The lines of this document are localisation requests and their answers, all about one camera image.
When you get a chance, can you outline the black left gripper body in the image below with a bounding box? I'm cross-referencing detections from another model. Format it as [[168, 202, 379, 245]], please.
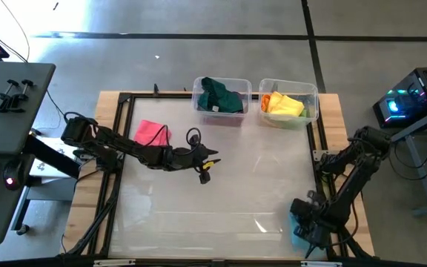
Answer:
[[173, 134, 211, 172]]

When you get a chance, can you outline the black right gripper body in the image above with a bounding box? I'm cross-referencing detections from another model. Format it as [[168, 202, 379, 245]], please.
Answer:
[[294, 217, 336, 249]]

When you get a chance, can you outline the light blue towel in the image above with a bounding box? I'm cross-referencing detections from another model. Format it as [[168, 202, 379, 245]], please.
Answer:
[[288, 213, 328, 260]]

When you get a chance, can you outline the pink towel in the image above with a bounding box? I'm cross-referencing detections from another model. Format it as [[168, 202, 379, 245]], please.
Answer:
[[133, 119, 173, 148]]

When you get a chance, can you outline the dark green towel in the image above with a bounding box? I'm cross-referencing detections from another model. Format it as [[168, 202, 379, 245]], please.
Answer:
[[197, 76, 245, 114]]

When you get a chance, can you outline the orange towel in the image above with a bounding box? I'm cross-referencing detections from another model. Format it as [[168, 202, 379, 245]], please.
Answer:
[[260, 93, 273, 113]]

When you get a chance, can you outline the yellow towel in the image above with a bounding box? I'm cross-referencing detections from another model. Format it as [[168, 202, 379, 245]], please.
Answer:
[[267, 91, 305, 118]]

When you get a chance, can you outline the light green towel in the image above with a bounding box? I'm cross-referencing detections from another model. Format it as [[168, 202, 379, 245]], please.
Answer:
[[263, 107, 310, 129]]

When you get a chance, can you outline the clear plastic bin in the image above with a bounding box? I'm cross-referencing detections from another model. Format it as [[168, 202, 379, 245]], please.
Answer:
[[258, 78, 320, 129], [191, 76, 253, 125]]

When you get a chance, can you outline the black mounting beam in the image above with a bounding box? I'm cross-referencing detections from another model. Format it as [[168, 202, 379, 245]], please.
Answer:
[[22, 133, 83, 179]]

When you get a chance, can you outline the white flat panel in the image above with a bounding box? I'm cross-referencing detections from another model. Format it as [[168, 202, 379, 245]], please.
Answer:
[[29, 136, 83, 179]]

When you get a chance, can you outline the grey desk leg with caster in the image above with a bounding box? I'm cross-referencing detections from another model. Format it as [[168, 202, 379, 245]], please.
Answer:
[[11, 177, 77, 237]]

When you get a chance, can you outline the black computer tower with lights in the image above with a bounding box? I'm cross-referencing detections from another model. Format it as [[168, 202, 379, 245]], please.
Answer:
[[372, 66, 427, 130]]

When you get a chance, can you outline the black computer mouse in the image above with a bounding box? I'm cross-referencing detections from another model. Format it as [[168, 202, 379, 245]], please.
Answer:
[[2, 157, 25, 191]]

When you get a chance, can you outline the black clamp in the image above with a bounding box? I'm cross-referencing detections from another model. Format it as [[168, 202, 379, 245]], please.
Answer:
[[5, 79, 36, 113], [0, 78, 20, 113]]

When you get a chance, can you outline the grey desk panel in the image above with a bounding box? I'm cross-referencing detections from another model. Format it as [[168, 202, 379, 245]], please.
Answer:
[[0, 61, 57, 155]]

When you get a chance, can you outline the silver aluminium bracket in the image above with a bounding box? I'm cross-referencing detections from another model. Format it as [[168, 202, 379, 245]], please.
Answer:
[[93, 259, 136, 267], [300, 260, 343, 267]]

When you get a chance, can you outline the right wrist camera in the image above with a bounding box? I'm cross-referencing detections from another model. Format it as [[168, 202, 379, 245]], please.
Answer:
[[289, 198, 313, 223]]

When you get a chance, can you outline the black aluminium table frame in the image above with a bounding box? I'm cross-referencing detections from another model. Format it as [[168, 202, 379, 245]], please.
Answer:
[[64, 84, 372, 267]]

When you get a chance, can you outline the grey metal desk frame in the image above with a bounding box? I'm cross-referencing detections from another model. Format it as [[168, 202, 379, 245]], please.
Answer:
[[391, 102, 427, 218]]

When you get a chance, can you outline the thin black cable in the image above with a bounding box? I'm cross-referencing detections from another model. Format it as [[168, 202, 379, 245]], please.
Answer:
[[0, 0, 31, 63]]

